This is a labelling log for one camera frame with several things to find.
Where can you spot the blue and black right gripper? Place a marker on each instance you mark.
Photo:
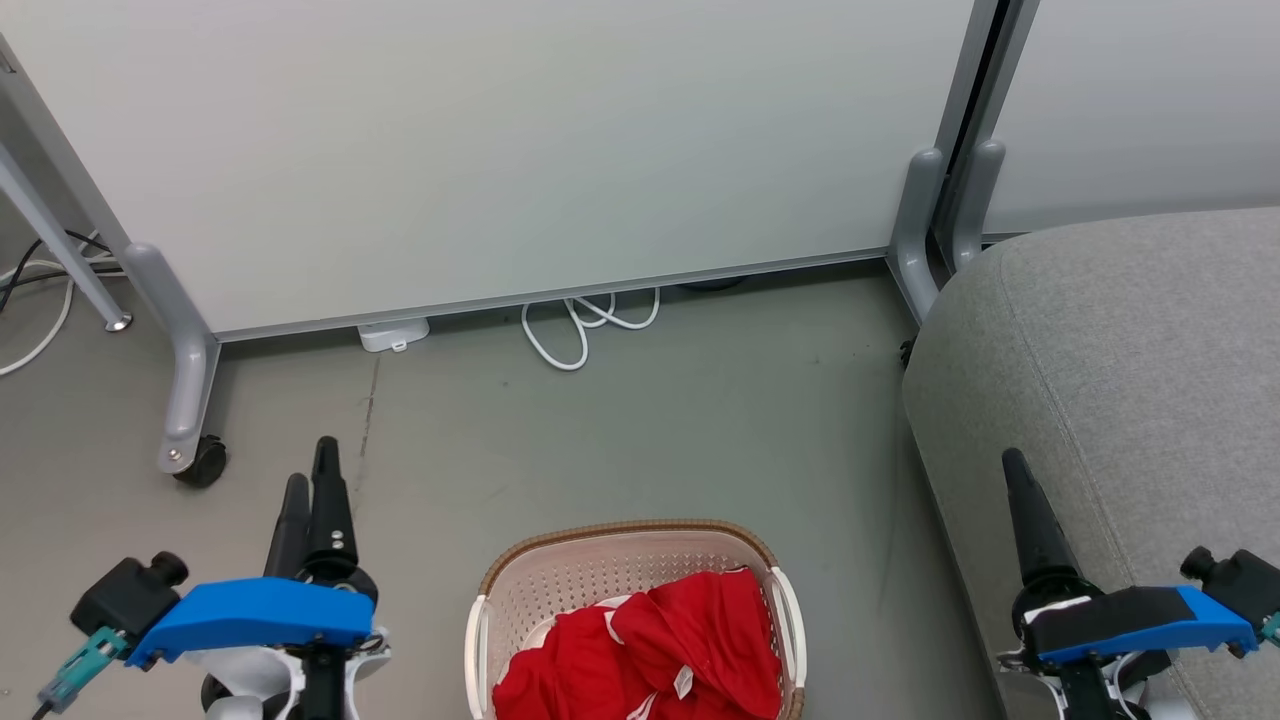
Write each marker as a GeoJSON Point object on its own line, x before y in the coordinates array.
{"type": "Point", "coordinates": [1130, 620]}

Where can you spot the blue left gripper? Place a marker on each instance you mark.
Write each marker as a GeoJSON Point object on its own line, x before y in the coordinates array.
{"type": "Point", "coordinates": [260, 612]}

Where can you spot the red and white garment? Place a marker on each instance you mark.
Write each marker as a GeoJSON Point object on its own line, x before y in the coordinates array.
{"type": "Point", "coordinates": [690, 630]}

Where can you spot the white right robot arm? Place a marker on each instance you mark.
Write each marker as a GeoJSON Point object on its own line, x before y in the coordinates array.
{"type": "Point", "coordinates": [1085, 690]}

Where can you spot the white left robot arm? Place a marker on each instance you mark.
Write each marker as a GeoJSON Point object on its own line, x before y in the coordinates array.
{"type": "Point", "coordinates": [235, 682]}

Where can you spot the grey fabric sofa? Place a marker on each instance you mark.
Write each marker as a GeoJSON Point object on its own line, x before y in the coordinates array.
{"type": "Point", "coordinates": [1120, 380]}

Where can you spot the black caster wheel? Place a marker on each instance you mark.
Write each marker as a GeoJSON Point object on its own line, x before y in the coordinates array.
{"type": "Point", "coordinates": [205, 462]}

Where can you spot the white power adapter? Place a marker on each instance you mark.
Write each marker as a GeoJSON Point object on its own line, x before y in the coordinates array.
{"type": "Point", "coordinates": [392, 333]}

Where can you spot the beige perforated laundry basket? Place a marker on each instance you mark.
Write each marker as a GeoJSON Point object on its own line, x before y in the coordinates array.
{"type": "Point", "coordinates": [560, 575]}

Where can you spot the grey metal table leg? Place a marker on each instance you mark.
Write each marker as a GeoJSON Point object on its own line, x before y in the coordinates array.
{"type": "Point", "coordinates": [60, 245]}

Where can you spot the wide white partition panel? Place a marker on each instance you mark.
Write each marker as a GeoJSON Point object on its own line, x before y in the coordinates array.
{"type": "Point", "coordinates": [500, 150]}

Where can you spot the narrow white partition panel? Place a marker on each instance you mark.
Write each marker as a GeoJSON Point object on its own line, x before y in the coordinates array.
{"type": "Point", "coordinates": [1150, 100]}

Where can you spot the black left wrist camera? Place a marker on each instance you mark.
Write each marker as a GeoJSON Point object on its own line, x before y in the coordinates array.
{"type": "Point", "coordinates": [125, 592]}

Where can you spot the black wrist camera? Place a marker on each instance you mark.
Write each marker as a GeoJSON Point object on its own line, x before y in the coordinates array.
{"type": "Point", "coordinates": [1240, 580]}
{"type": "Point", "coordinates": [125, 592]}

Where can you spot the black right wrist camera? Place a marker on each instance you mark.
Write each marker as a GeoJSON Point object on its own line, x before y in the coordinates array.
{"type": "Point", "coordinates": [1240, 580]}

